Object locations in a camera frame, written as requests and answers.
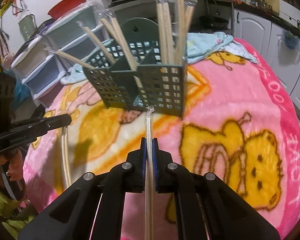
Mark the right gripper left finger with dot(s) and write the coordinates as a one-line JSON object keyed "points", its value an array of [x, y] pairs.
{"points": [[92, 207]]}

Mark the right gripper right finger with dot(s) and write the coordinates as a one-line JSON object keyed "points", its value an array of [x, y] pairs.
{"points": [[205, 207]]}

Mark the wooden chopsticks pair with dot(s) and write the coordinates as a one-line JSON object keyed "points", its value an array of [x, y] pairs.
{"points": [[149, 178]]}

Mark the green sleeve forearm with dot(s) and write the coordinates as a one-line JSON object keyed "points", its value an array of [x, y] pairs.
{"points": [[12, 221]]}

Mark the wrapped chopsticks on blanket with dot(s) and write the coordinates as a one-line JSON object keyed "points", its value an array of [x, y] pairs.
{"points": [[65, 156]]}

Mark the pink cartoon bear blanket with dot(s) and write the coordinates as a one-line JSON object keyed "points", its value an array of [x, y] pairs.
{"points": [[239, 122]]}

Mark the green kettle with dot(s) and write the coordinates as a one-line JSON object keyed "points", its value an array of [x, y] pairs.
{"points": [[27, 25]]}

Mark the pastel plastic drawer unit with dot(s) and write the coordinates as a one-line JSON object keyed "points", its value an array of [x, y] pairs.
{"points": [[66, 34]]}

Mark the chopsticks in basket left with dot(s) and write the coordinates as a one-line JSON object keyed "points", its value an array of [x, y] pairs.
{"points": [[97, 42]]}

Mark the chopsticks in basket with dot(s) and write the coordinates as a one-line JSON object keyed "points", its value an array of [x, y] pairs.
{"points": [[112, 25], [174, 20], [97, 42]]}

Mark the dark green utensil basket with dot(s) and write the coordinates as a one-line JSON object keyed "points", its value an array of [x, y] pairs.
{"points": [[151, 84]]}

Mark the red plastic basin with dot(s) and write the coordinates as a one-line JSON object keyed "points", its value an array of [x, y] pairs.
{"points": [[63, 7]]}

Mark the chopsticks in basket middle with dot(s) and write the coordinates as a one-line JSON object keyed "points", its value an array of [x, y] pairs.
{"points": [[112, 25]]}

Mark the light blue patterned cloth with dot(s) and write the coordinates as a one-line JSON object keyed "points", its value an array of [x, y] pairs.
{"points": [[217, 47]]}

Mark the chopsticks in basket right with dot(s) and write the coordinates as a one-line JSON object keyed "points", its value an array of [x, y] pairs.
{"points": [[174, 20]]}

